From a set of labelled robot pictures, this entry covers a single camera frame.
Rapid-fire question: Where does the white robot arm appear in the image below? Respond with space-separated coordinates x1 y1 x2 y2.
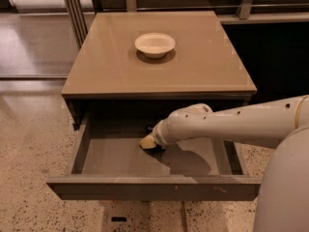
140 96 309 232

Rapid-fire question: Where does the grey open top drawer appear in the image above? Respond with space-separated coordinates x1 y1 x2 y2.
46 115 262 201

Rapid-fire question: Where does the white ceramic bowl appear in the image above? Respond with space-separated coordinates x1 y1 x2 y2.
134 33 176 59

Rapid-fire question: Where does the metal railing frame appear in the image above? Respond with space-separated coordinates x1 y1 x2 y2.
65 0 309 35

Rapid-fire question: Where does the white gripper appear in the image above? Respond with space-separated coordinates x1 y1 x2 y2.
139 119 179 150

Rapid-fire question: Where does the grey counter cabinet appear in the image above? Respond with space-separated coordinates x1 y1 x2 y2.
62 11 257 125

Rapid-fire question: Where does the blue rxbar blueberry bar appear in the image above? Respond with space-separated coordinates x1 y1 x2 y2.
146 126 165 153

